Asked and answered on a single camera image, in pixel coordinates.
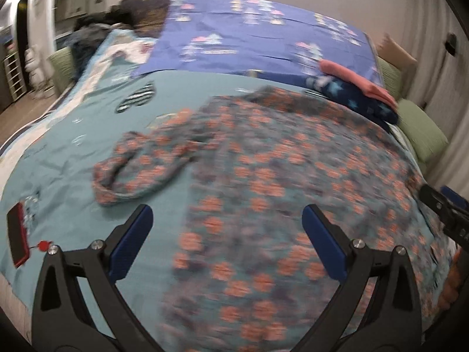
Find person right hand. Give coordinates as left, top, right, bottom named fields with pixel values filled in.
left=438, top=249, right=463, bottom=311

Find teal floral garment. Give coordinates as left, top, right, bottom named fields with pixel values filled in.
left=92, top=87, right=451, bottom=351

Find green cushion far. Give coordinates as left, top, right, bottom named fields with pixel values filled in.
left=378, top=57, right=402, bottom=101

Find black floor lamp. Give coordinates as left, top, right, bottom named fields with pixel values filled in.
left=444, top=33, right=457, bottom=57

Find white cat figurine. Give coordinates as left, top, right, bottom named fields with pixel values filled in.
left=25, top=48, right=46, bottom=92

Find purple tree print sheet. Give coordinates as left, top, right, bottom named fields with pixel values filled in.
left=134, top=0, right=383, bottom=87

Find navy star print garment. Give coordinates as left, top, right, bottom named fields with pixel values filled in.
left=248, top=75, right=399, bottom=131

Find green cushion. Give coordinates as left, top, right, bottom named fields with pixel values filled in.
left=378, top=57, right=402, bottom=101
left=397, top=99, right=448, bottom=164
left=48, top=47, right=75, bottom=95

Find dark brown blanket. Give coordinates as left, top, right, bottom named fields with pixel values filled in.
left=119, top=0, right=172, bottom=38

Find white shelf rack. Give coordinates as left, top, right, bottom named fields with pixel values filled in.
left=3, top=52, right=27, bottom=102

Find pink folded garment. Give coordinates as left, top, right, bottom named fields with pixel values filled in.
left=319, top=60, right=397, bottom=111

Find tan pillow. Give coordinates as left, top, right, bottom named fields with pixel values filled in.
left=377, top=33, right=418, bottom=79

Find green cushion left side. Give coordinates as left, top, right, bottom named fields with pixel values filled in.
left=48, top=47, right=75, bottom=95

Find red phone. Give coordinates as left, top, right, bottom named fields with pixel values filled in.
left=6, top=202, right=30, bottom=269

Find dark clothes pile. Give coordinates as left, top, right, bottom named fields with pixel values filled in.
left=66, top=6, right=134, bottom=82

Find green cushion near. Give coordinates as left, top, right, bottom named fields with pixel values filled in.
left=397, top=99, right=448, bottom=164

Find teal printed bed cover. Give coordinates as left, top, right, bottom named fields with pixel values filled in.
left=1, top=39, right=280, bottom=338

